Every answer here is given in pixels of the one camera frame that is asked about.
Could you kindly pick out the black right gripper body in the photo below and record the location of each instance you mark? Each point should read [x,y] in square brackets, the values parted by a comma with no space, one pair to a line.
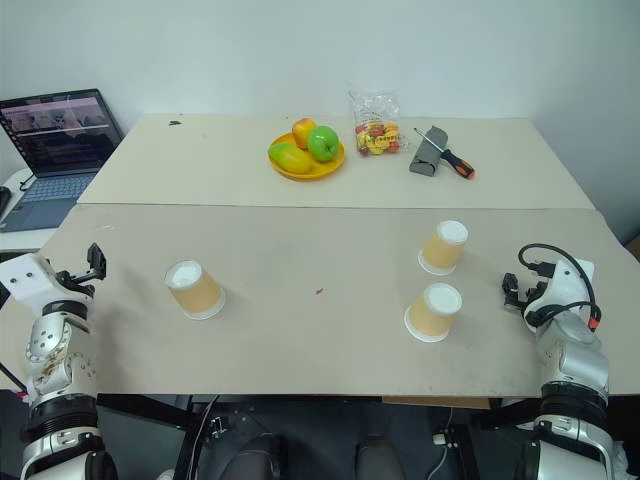
[534,292]

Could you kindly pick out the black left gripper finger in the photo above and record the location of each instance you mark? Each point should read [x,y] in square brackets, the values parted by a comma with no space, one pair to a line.
[93,254]
[102,267]

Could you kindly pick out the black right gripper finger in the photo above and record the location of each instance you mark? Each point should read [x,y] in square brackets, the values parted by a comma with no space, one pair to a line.
[510,282]
[512,300]

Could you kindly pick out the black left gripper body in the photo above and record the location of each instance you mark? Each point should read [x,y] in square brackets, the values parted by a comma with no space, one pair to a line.
[75,286]

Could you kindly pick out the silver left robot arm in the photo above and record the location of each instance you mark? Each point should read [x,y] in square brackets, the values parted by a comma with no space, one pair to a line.
[55,365]

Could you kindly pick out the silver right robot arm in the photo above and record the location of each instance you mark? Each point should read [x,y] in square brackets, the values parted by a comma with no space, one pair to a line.
[575,370]

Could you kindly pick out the brown paper cup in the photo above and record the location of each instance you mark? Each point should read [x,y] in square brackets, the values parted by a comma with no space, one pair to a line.
[443,247]
[196,292]
[434,312]

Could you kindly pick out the black object beside laptop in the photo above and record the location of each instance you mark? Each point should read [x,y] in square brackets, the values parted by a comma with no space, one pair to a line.
[3,202]

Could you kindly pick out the open grey laptop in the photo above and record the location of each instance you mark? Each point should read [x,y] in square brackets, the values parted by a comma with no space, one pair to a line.
[55,145]

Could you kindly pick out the grey rectangular case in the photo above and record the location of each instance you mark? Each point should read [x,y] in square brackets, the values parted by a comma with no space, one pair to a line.
[429,152]

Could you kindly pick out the clear bag of candies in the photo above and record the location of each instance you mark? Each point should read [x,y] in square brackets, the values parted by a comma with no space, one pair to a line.
[376,125]

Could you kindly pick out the dark rounded shape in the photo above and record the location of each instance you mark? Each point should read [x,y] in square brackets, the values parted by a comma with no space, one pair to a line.
[260,457]
[376,459]

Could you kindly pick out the yellow plastic plate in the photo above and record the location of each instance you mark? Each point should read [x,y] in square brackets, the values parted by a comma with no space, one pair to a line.
[327,167]

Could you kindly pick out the yellow green mango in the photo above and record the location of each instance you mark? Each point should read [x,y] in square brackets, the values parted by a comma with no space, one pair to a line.
[292,158]

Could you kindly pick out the green apple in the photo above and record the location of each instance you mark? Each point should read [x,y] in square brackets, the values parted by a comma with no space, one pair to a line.
[324,144]

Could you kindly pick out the orange yellow apple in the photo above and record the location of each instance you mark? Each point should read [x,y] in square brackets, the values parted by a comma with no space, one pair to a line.
[301,131]

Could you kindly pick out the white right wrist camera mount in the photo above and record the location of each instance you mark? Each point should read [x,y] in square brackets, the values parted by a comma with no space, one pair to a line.
[567,287]

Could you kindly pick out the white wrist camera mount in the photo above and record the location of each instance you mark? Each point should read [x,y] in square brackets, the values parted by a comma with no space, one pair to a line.
[25,277]
[567,287]

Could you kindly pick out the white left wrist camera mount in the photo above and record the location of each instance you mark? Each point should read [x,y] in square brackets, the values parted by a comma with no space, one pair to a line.
[25,277]

